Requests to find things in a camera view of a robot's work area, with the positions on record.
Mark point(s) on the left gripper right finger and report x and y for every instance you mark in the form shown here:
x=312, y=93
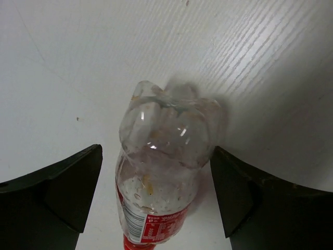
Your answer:
x=262, y=211

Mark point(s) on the small red-label clear bottle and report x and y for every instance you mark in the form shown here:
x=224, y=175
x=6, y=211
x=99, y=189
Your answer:
x=167, y=136

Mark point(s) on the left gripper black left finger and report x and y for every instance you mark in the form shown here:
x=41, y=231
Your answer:
x=48, y=208

